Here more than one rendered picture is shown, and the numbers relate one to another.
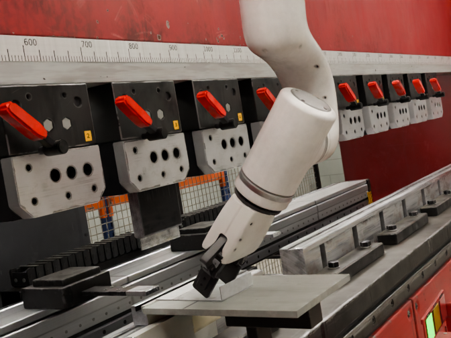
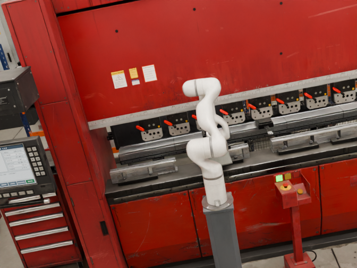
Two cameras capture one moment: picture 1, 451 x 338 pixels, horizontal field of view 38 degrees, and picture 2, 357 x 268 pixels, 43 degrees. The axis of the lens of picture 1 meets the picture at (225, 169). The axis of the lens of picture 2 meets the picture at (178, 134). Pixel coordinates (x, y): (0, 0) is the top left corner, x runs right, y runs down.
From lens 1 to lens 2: 272 cm
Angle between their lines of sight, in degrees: 59
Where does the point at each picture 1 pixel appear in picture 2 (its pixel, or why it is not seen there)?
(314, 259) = (278, 144)
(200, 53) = (226, 97)
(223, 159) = (231, 122)
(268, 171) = not seen: hidden behind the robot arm
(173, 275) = (248, 133)
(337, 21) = (316, 66)
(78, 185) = (183, 130)
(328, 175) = not seen: outside the picture
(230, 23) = (241, 85)
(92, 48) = (188, 104)
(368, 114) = (334, 97)
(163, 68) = not seen: hidden behind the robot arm
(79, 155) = (183, 125)
